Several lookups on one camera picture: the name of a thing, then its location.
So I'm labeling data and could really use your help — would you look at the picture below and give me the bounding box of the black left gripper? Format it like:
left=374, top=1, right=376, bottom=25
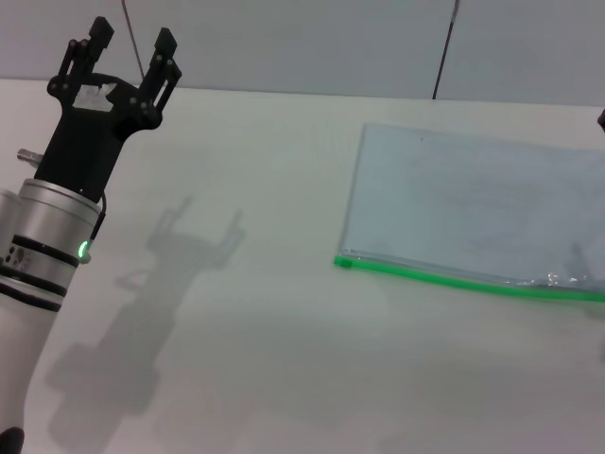
left=35, top=16, right=183, bottom=202

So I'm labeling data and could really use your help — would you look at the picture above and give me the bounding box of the clear document bag green zipper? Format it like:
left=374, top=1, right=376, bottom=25
left=334, top=123, right=605, bottom=304

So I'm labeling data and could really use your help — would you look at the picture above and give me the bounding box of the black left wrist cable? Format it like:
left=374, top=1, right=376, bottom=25
left=86, top=193, right=108, bottom=262

